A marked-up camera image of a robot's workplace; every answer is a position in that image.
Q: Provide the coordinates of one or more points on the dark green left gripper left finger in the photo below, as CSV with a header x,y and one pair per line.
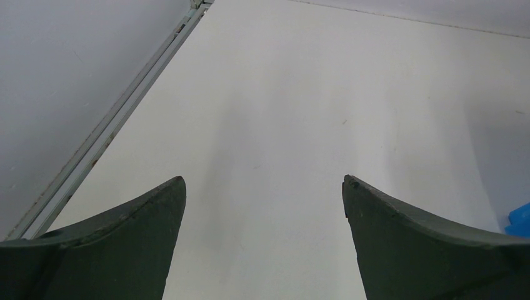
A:
x,y
122,253

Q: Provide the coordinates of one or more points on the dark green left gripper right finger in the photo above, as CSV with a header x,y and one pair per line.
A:
x,y
404,252

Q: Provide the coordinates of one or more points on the blue plastic bin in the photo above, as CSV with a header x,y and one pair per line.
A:
x,y
519,222

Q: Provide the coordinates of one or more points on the aluminium table edge rail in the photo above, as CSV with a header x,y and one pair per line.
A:
x,y
71,71

